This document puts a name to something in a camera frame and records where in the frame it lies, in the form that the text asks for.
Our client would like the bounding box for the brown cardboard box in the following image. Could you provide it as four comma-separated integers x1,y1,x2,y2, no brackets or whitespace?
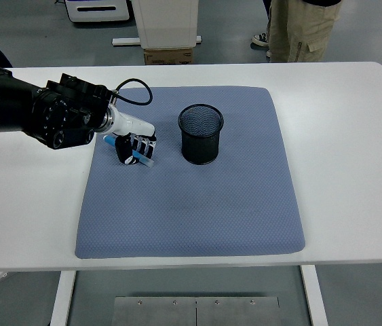
143,47,195,65

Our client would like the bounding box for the white column stand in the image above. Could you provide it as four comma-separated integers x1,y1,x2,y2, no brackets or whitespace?
112,0,204,50

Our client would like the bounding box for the blue marker with clear cap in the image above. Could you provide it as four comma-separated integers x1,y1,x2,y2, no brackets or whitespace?
103,134,154,168

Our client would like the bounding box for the white table leg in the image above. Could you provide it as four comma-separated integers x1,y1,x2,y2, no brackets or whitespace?
300,265,329,326
48,270,77,326

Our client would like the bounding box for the person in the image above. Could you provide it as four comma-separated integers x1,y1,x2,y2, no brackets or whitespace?
251,0,343,64

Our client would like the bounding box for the black mesh pen holder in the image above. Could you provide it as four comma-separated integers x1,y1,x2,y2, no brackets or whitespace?
177,103,225,166

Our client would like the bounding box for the white appliance with black slot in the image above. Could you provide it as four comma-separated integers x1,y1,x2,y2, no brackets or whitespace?
64,0,131,23

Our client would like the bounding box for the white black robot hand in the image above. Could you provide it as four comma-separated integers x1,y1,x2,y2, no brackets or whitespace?
107,109,159,166

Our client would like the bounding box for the blue-grey textured mat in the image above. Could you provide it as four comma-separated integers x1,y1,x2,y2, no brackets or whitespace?
75,86,307,259

